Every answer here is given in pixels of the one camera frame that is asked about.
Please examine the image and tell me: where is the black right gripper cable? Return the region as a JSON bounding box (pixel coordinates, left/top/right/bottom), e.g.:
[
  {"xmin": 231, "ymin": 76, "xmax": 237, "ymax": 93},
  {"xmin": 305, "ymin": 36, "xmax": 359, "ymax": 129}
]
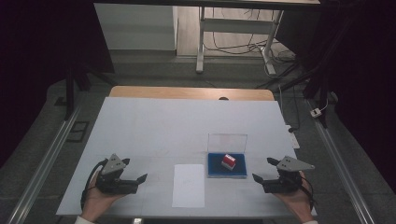
[{"xmin": 298, "ymin": 171, "xmax": 316, "ymax": 213}]

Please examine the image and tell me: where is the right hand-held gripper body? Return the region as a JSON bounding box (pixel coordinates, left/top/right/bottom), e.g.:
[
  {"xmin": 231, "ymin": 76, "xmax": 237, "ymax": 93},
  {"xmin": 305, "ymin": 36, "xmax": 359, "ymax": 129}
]
[{"xmin": 262, "ymin": 155, "xmax": 316, "ymax": 194}]

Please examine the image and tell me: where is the clear box with blue pad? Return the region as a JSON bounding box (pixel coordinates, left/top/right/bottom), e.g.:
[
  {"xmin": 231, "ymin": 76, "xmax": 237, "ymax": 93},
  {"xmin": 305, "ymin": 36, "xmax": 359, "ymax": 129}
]
[{"xmin": 206, "ymin": 133, "xmax": 248, "ymax": 179}]

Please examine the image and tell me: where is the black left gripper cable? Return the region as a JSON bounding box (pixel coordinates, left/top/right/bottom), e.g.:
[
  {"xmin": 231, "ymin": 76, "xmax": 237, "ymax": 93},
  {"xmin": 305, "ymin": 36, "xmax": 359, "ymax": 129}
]
[{"xmin": 80, "ymin": 158, "xmax": 109, "ymax": 210}]

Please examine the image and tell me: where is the white cabinet panel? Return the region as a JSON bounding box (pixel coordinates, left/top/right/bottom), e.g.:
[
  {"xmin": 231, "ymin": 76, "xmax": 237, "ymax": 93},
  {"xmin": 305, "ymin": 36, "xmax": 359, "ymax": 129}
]
[{"xmin": 93, "ymin": 3, "xmax": 179, "ymax": 51}]

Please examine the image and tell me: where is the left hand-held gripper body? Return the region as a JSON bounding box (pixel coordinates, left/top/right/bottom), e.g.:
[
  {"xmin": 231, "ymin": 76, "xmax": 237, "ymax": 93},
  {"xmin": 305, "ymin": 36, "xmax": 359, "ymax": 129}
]
[{"xmin": 95, "ymin": 153, "xmax": 140, "ymax": 196}]

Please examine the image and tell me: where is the large white table cover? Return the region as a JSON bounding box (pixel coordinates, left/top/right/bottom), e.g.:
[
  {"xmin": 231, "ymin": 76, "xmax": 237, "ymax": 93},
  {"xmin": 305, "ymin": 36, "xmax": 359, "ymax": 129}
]
[{"xmin": 55, "ymin": 96, "xmax": 318, "ymax": 218}]

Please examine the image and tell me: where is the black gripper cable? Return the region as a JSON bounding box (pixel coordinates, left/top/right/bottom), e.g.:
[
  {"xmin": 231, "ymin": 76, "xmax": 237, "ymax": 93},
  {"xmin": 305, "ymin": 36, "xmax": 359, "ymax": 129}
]
[
  {"xmin": 298, "ymin": 171, "xmax": 316, "ymax": 213},
  {"xmin": 80, "ymin": 158, "xmax": 109, "ymax": 210}
]

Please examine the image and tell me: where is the person's right hand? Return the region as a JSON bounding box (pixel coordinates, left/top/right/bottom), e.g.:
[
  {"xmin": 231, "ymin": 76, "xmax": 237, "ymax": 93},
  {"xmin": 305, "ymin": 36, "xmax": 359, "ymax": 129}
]
[{"xmin": 273, "ymin": 171, "xmax": 316, "ymax": 224}]

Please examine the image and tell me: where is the tangle of floor cables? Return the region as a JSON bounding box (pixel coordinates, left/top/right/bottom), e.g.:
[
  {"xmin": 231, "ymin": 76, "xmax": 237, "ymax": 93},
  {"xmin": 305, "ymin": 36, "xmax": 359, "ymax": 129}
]
[{"xmin": 203, "ymin": 8, "xmax": 297, "ymax": 64}]

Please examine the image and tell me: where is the red stamp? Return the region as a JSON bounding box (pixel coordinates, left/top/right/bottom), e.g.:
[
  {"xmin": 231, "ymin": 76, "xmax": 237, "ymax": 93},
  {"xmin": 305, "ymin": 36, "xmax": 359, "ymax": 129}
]
[{"xmin": 220, "ymin": 153, "xmax": 237, "ymax": 172}]

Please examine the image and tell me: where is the person's left hand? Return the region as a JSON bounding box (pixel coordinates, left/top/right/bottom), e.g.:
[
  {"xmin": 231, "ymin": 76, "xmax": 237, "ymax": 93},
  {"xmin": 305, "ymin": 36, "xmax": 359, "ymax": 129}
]
[{"xmin": 81, "ymin": 169, "xmax": 126, "ymax": 224}]

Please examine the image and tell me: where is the white desk frame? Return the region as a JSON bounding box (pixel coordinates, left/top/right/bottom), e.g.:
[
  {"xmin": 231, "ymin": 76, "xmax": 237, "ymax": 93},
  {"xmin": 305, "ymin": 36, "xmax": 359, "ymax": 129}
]
[{"xmin": 195, "ymin": 6, "xmax": 285, "ymax": 77}]

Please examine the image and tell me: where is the black curtain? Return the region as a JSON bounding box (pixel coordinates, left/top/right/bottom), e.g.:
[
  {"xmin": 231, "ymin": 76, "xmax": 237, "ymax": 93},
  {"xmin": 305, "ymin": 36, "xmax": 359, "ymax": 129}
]
[
  {"xmin": 0, "ymin": 0, "xmax": 116, "ymax": 171},
  {"xmin": 275, "ymin": 0, "xmax": 396, "ymax": 195}
]

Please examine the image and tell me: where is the black stand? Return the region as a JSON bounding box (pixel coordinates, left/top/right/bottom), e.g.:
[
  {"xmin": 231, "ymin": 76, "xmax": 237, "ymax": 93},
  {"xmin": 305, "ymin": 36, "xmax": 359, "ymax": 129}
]
[{"xmin": 63, "ymin": 60, "xmax": 117, "ymax": 121}]

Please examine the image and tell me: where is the black rectangular floor frame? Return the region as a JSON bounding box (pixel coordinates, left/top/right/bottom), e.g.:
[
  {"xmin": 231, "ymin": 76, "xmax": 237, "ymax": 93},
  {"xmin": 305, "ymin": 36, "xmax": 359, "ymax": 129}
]
[{"xmin": 65, "ymin": 120, "xmax": 91, "ymax": 144}]

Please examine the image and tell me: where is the small white paper sheet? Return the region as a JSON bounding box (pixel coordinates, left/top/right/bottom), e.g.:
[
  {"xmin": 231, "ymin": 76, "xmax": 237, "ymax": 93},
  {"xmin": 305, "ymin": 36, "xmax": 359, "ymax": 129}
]
[{"xmin": 171, "ymin": 163, "xmax": 206, "ymax": 209}]

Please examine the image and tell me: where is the aluminium floor rail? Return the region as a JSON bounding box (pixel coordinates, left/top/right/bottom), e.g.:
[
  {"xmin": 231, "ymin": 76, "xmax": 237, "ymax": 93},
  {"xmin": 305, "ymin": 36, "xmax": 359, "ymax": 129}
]
[
  {"xmin": 305, "ymin": 98, "xmax": 376, "ymax": 224},
  {"xmin": 5, "ymin": 105, "xmax": 82, "ymax": 224}
]

